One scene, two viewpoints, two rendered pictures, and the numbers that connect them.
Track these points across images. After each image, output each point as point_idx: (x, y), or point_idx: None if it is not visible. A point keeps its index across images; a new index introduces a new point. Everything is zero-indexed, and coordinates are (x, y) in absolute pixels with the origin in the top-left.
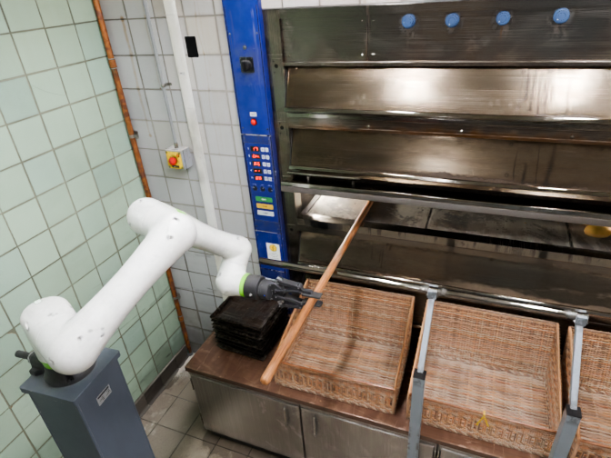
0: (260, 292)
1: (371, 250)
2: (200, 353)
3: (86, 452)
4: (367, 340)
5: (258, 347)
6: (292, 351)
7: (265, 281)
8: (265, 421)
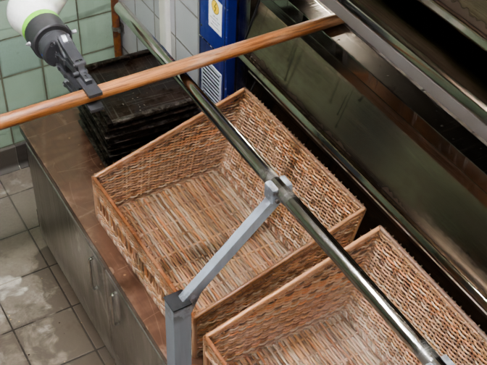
0: (39, 46)
1: (335, 87)
2: (53, 119)
3: None
4: (282, 242)
5: (109, 152)
6: (160, 188)
7: (55, 33)
8: (80, 265)
